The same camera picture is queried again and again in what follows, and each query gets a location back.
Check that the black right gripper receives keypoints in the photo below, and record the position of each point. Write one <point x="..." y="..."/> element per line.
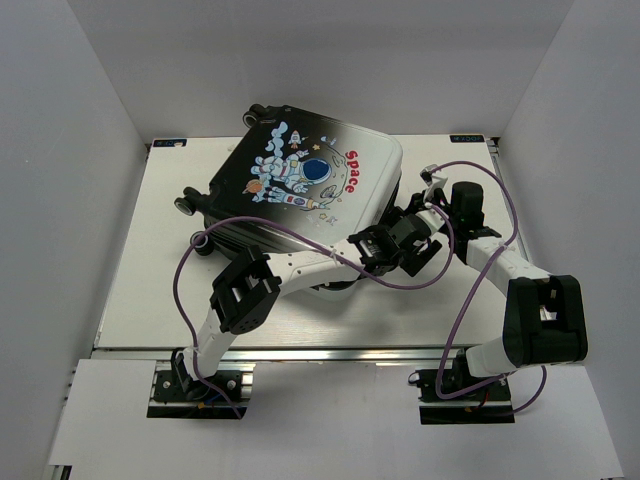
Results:
<point x="437" y="199"/>

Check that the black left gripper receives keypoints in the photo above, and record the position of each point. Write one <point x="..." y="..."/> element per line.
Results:
<point x="413" y="258"/>

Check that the black suitcase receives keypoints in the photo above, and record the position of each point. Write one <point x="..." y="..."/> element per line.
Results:
<point x="320" y="177"/>

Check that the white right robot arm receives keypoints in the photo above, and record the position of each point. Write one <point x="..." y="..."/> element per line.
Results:
<point x="544" y="320"/>

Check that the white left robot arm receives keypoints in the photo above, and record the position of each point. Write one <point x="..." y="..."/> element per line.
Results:
<point x="247" y="289"/>

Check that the blue label sticker right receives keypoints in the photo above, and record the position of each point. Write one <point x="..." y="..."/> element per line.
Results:
<point x="467" y="138"/>

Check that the blue label sticker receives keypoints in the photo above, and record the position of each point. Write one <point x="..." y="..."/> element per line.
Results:
<point x="169" y="143"/>
<point x="467" y="138"/>

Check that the blue label sticker left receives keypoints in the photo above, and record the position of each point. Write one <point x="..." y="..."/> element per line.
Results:
<point x="169" y="143"/>

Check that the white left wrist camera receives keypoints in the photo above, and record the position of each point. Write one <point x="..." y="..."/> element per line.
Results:
<point x="434" y="218"/>

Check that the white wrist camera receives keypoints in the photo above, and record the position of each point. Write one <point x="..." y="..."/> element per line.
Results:
<point x="434" y="218"/>
<point x="434" y="179"/>

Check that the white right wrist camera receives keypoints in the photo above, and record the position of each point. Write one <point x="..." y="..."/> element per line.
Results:
<point x="434" y="179"/>

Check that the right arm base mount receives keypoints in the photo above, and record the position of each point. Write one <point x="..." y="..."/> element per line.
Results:
<point x="485" y="405"/>

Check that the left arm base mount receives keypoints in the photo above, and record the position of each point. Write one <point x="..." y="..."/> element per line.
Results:
<point x="175" y="395"/>

